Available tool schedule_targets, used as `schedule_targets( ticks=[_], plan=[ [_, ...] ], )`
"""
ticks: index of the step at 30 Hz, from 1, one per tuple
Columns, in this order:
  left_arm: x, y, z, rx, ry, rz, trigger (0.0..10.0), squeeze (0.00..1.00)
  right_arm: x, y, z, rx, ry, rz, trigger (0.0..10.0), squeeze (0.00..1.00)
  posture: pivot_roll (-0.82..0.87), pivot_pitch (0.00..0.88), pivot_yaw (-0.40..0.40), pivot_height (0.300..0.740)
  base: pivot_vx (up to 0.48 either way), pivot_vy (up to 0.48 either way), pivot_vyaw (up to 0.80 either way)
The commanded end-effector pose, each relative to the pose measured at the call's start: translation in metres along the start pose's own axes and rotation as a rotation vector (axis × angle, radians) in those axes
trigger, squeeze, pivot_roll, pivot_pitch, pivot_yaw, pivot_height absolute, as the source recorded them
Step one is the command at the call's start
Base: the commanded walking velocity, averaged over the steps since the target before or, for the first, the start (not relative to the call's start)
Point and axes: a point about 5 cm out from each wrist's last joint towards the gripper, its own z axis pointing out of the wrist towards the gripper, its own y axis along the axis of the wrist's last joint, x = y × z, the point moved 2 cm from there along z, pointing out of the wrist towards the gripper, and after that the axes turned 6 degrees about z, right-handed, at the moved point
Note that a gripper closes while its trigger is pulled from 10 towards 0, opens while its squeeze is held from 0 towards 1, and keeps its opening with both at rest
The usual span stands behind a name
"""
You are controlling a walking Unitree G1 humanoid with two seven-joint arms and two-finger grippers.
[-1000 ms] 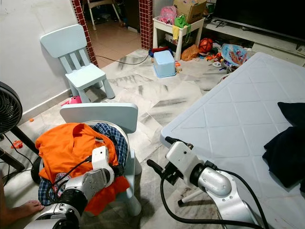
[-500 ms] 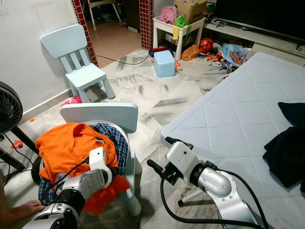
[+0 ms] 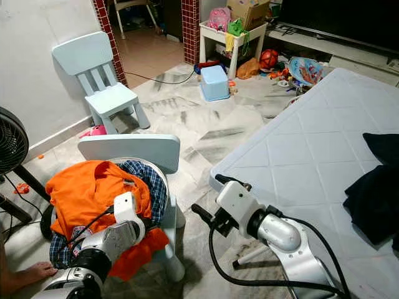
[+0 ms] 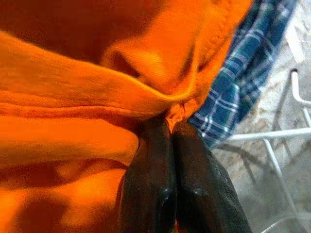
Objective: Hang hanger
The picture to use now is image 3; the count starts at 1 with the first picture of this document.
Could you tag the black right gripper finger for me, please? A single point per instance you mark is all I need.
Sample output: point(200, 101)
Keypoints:
point(232, 182)
point(207, 216)

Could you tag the orange shirt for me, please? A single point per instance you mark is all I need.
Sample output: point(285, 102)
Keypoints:
point(87, 193)

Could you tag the dark navy garment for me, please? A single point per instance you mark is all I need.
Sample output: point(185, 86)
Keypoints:
point(374, 199)

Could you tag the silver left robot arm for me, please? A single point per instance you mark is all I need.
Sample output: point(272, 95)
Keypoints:
point(106, 246)

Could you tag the light blue step stool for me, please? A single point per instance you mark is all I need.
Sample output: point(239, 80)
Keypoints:
point(215, 84)

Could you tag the pale plastic kids chair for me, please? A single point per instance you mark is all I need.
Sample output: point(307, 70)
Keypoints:
point(131, 148)
point(107, 96)

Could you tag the brown bag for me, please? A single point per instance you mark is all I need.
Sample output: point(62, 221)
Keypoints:
point(248, 67)

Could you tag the red ball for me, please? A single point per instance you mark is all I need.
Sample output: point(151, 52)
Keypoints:
point(269, 58)

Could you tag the blue cartoon print toy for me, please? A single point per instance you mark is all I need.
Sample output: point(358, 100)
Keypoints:
point(307, 70)

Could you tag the pink floor toy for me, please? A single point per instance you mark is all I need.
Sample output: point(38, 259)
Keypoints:
point(95, 131)

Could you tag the white toy shelf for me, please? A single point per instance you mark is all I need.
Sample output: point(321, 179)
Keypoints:
point(209, 34)

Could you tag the green toy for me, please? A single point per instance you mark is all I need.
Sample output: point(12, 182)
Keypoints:
point(237, 27)

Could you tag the black floor fan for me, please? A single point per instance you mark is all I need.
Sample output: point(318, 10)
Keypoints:
point(12, 146)

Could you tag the pink toy bag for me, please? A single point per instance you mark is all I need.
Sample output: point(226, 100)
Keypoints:
point(219, 18)

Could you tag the cardboard box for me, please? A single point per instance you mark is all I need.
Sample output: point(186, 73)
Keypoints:
point(249, 11)

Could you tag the person bare leg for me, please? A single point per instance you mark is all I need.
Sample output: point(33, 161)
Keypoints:
point(31, 274)

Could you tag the white TV stand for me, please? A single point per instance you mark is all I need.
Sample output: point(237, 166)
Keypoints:
point(361, 59)

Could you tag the black television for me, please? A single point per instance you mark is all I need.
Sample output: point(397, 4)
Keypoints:
point(343, 18)

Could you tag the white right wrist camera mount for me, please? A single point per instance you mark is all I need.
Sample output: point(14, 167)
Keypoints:
point(237, 199)

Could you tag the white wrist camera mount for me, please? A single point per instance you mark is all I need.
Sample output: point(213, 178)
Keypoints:
point(237, 199)
point(126, 207)

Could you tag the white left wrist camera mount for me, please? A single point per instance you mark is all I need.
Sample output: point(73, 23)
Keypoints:
point(126, 207)

